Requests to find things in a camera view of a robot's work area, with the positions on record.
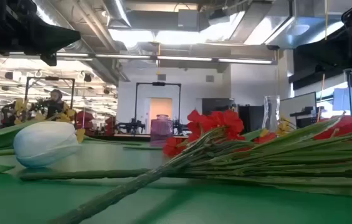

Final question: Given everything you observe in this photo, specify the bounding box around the red flower bunch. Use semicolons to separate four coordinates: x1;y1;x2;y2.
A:
47;108;277;224

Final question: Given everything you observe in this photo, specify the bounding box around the yellow daffodil bunch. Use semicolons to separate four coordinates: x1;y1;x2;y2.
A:
258;115;298;138
12;98;142;147

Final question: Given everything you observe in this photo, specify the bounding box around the pink glass vase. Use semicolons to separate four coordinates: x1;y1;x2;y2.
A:
150;114;174;147

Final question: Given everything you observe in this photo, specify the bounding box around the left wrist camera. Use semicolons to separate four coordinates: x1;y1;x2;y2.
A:
40;53;57;67

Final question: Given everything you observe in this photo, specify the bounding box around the red equipment cover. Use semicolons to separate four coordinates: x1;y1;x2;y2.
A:
75;110;95;131

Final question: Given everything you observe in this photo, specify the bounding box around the black upright panel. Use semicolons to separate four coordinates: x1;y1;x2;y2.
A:
237;105;265;133

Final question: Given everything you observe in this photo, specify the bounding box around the long ceiling light strip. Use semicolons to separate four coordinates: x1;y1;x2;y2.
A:
55;52;274;65

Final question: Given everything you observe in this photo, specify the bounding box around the white softbox panel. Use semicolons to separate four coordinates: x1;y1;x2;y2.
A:
333;86;352;111

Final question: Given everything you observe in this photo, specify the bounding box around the black cabinet machine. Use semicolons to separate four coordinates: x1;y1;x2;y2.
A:
201;98;235;116

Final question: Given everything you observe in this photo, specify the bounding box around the pile of green flower stems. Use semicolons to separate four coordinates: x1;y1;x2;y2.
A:
18;114;352;198

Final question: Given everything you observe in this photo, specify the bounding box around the green table mat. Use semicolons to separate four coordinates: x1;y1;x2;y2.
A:
0;133;352;224

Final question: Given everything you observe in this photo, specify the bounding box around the person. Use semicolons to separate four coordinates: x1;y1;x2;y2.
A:
45;89;67;119

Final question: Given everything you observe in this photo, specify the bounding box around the black tripod stand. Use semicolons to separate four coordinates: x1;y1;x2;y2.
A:
343;68;352;121

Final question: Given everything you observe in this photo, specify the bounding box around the black gantry frame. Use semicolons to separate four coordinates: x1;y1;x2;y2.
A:
134;82;182;135
24;76;76;121

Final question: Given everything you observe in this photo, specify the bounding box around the black table frame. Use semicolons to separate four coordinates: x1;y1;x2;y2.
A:
83;133;192;140

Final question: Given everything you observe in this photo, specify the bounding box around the white artificial tulip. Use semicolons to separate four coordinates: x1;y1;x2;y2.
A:
0;119;83;175

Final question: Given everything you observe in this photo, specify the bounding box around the grey ceiling unit box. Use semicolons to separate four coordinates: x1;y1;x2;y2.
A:
178;9;200;29

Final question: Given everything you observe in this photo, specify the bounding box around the clear glass vase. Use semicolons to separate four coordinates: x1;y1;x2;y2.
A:
262;95;281;131

